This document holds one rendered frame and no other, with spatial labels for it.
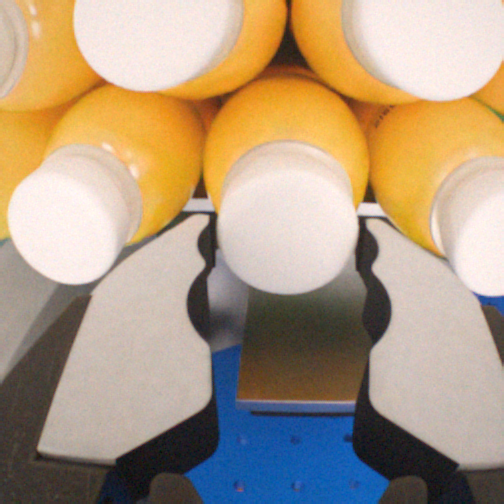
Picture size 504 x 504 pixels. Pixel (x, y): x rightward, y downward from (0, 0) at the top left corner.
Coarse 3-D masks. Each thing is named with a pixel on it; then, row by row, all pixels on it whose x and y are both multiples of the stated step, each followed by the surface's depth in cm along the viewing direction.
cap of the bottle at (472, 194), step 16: (480, 176) 11; (496, 176) 11; (464, 192) 11; (480, 192) 10; (496, 192) 10; (448, 208) 12; (464, 208) 11; (480, 208) 10; (496, 208) 10; (448, 224) 11; (464, 224) 11; (480, 224) 10; (496, 224) 10; (448, 240) 12; (464, 240) 11; (480, 240) 11; (496, 240) 11; (448, 256) 12; (464, 256) 11; (480, 256) 11; (496, 256) 11; (464, 272) 11; (480, 272) 11; (496, 272) 11; (480, 288) 12; (496, 288) 12
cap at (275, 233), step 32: (256, 160) 12; (288, 160) 11; (256, 192) 10; (288, 192) 10; (320, 192) 10; (224, 224) 11; (256, 224) 11; (288, 224) 11; (320, 224) 11; (352, 224) 11; (224, 256) 11; (256, 256) 11; (288, 256) 11; (320, 256) 11; (288, 288) 12
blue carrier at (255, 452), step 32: (224, 352) 28; (224, 384) 26; (224, 416) 24; (256, 416) 24; (224, 448) 22; (256, 448) 22; (288, 448) 22; (320, 448) 21; (352, 448) 21; (192, 480) 20; (224, 480) 20; (256, 480) 20; (288, 480) 20; (320, 480) 20; (352, 480) 20; (384, 480) 19
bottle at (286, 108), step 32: (288, 64) 19; (256, 96) 14; (288, 96) 13; (320, 96) 14; (224, 128) 14; (256, 128) 13; (288, 128) 12; (320, 128) 13; (352, 128) 14; (224, 160) 13; (320, 160) 12; (352, 160) 13; (224, 192) 13; (352, 192) 13
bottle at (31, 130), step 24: (0, 120) 14; (24, 120) 15; (48, 120) 17; (0, 144) 14; (24, 144) 15; (0, 168) 14; (24, 168) 15; (0, 192) 14; (0, 216) 15; (0, 240) 16
